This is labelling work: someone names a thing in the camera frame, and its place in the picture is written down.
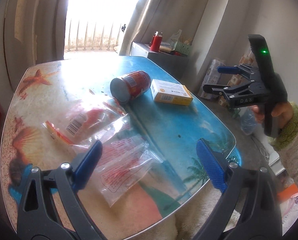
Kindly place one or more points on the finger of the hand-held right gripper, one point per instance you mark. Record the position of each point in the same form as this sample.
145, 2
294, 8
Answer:
214, 88
227, 69

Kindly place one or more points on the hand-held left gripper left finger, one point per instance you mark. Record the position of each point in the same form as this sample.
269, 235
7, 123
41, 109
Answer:
87, 160

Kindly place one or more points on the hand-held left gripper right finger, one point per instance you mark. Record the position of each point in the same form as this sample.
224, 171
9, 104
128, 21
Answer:
211, 165

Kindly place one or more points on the blue mesh waste basket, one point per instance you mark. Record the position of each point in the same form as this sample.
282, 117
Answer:
235, 155

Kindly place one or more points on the orange-striped clear packet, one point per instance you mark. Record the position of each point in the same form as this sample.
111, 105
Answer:
89, 122

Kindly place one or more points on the clear red-print plastic bag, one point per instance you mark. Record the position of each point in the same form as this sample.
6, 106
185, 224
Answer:
129, 170

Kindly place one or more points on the yellow cardboard medicine box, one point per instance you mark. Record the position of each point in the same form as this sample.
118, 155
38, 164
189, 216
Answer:
171, 92

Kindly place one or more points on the red drink can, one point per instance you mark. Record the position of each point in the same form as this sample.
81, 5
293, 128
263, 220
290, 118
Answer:
135, 86

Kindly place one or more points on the person's right forearm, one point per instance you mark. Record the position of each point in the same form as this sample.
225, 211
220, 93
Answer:
293, 142

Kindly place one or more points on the person's right hand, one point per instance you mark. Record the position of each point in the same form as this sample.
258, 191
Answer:
283, 111

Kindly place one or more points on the toilet paper pack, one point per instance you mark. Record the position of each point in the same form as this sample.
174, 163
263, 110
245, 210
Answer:
211, 77

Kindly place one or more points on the large blue water jug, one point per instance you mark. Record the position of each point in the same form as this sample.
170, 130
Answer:
248, 121

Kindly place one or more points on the white fluffy rug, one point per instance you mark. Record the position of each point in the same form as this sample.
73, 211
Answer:
201, 220

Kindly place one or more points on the grey low cabinet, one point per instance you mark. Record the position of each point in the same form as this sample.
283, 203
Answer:
161, 61

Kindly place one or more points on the white plastic bag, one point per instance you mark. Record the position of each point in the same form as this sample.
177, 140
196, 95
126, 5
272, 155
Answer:
176, 38

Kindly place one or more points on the stack of books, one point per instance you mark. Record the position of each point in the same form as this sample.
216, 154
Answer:
167, 48

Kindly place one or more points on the white small appliance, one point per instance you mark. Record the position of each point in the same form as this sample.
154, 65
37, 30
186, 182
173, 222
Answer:
277, 163

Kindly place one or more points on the red thermos flask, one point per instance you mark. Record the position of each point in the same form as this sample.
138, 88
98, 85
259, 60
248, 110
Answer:
156, 42

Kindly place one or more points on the orange blue packet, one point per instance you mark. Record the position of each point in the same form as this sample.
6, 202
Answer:
288, 192

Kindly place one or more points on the beige curtain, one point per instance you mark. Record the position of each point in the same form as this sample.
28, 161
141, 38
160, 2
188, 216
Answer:
164, 7
36, 17

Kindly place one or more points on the black window latch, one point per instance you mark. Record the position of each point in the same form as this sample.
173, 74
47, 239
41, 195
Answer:
124, 27

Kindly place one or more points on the window railing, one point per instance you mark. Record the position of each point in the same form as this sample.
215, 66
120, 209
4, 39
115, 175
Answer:
94, 37

